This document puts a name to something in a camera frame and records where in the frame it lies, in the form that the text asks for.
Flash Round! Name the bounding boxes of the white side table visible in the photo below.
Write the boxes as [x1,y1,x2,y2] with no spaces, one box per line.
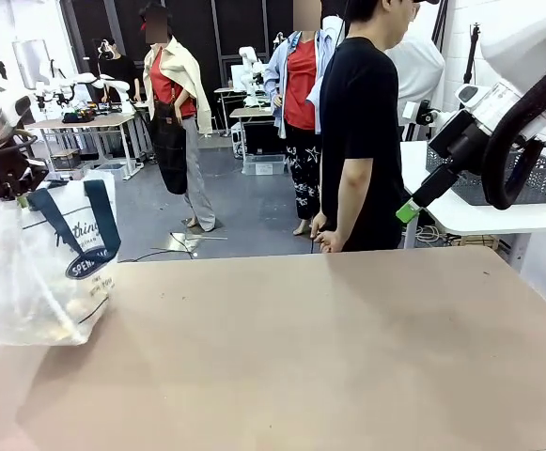
[398,139,546,272]

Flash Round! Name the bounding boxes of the mannequin with blue shirt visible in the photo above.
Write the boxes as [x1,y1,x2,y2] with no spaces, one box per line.
[262,0,345,237]

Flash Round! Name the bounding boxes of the clear plastic storage box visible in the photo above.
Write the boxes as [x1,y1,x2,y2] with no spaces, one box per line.
[242,153,288,177]

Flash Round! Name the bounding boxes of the grey wall board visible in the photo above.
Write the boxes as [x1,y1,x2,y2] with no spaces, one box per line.
[11,39,52,90]

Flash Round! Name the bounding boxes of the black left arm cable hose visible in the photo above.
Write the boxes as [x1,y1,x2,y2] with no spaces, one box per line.
[12,125,39,154]

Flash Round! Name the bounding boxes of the figure in white shirt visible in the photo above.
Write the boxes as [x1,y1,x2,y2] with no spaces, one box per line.
[384,39,447,142]

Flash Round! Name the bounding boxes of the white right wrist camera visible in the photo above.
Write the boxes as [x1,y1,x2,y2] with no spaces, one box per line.
[401,100,441,127]

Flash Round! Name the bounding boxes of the grey background work table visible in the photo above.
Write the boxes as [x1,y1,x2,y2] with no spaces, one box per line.
[22,111,148,181]

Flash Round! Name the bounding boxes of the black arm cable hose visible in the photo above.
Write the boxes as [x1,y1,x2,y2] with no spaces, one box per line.
[12,125,39,154]
[480,59,546,211]

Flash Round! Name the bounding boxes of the person's right hand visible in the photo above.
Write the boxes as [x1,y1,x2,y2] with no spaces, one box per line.
[311,210,347,255]

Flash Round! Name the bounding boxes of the background person in black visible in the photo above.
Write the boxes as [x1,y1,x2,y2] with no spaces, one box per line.
[90,37,140,103]

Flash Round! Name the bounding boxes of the large grey plastic basket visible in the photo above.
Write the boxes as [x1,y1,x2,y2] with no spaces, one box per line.
[425,140,546,207]

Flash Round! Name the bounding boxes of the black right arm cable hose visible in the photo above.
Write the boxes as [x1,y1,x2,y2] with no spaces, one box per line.
[480,59,546,211]

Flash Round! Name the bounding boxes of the shiny metal sheet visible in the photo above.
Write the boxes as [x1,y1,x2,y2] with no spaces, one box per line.
[168,229,229,255]

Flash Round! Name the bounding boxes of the wooden crate under table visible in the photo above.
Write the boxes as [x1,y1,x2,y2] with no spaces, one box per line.
[459,232,500,249]

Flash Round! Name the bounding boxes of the white coiled floor cables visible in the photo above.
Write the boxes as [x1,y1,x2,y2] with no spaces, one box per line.
[414,224,451,246]

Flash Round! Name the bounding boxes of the small grey background desk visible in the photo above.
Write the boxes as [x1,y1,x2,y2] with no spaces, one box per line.
[212,86,274,140]

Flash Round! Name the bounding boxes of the translucent white shopping bag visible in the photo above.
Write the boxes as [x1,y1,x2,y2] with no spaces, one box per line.
[0,168,122,348]

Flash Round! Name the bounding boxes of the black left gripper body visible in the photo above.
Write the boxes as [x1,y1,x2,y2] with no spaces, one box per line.
[0,148,51,202]

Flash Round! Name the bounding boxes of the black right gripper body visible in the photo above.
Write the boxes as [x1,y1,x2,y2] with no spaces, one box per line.
[428,111,489,174]

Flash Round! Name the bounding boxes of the person in black t-shirt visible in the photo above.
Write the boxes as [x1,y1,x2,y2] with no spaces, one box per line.
[318,0,418,253]

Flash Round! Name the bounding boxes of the person's right forearm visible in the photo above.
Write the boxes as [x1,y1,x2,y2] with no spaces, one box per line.
[332,158,373,241]

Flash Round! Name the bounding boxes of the mannequin with cream jacket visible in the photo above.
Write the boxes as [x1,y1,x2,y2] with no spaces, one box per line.
[138,0,218,234]

